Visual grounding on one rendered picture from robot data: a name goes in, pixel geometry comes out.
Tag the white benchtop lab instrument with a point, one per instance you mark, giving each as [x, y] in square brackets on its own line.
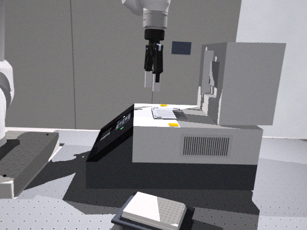
[214, 145]

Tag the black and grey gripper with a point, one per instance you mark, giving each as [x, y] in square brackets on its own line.
[153, 58]

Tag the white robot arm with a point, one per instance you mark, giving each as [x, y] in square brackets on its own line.
[154, 14]

